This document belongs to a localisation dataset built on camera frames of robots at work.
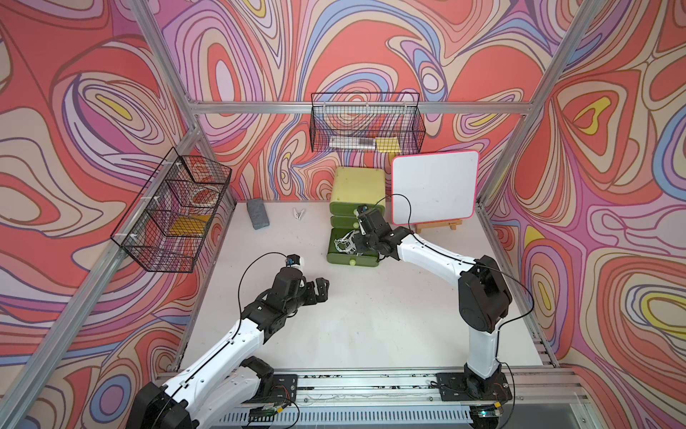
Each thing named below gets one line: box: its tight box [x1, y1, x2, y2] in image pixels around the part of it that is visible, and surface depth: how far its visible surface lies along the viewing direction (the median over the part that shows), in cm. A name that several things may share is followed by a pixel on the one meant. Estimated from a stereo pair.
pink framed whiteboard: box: [391, 150, 480, 227], surface depth 103 cm
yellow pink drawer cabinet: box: [329, 166, 386, 229], surface depth 98 cm
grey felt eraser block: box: [246, 198, 270, 230], surface depth 114 cm
